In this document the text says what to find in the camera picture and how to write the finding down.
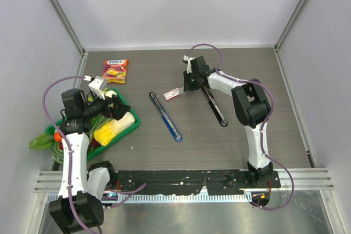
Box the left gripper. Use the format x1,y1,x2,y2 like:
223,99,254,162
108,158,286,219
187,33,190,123
81,90,129,121

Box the red white staple box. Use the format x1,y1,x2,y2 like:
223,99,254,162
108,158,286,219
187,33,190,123
163,89,179,100

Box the black stapler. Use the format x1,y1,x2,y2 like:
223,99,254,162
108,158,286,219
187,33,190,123
202,86,228,127

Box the blue stapler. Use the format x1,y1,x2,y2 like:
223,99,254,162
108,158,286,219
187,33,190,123
149,92,183,142

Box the silver staple strips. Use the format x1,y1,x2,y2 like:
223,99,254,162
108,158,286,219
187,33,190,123
176,87,189,95

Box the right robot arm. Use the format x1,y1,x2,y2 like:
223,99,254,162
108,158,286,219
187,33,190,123
183,56,273,187

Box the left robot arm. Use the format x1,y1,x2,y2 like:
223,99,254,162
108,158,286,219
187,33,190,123
49,88,131,233

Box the napa cabbage toy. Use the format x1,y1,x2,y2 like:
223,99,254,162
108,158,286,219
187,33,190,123
94,112,135,146

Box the candy snack bag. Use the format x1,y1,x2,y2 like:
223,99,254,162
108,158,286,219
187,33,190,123
102,60,129,84

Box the orange carrot toy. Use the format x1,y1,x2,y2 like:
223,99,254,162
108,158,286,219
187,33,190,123
54,132,62,143

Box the green plastic tray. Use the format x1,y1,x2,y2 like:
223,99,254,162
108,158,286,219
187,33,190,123
46,88,140,154

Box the green leafy vegetable toy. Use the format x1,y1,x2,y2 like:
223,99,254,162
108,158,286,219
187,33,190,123
29,133,54,150

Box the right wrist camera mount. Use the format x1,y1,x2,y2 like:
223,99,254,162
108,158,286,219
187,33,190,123
183,55,195,74

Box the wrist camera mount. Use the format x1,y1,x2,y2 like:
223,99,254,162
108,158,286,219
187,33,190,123
183,55,195,74
84,76,107,100

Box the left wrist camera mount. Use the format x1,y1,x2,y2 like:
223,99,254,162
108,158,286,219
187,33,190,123
84,76,107,100

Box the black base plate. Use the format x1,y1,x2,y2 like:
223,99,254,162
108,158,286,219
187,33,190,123
105,169,281,196

